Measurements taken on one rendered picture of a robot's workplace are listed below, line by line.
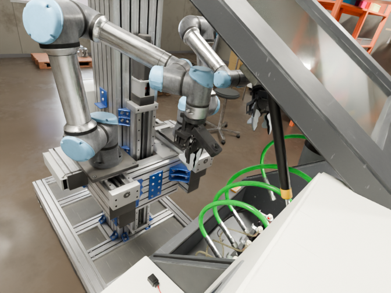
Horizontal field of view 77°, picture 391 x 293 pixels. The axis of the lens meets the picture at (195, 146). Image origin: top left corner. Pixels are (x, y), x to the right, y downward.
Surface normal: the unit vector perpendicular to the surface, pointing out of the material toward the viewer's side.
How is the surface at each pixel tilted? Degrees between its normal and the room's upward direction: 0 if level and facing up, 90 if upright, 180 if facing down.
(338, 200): 0
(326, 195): 0
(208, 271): 90
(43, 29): 83
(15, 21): 90
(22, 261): 0
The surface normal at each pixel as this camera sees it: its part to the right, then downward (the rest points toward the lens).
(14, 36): 0.67, 0.46
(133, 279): 0.14, -0.85
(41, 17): -0.22, 0.36
